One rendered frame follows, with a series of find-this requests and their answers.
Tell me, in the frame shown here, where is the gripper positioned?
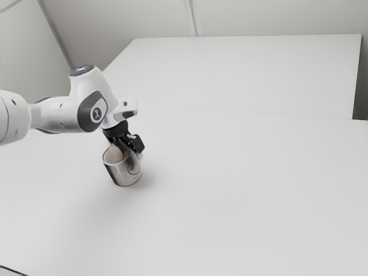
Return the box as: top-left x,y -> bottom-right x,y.
101,120 -> 146,159

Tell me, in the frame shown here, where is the silver metal mug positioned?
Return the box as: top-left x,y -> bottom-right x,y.
102,144 -> 143,187

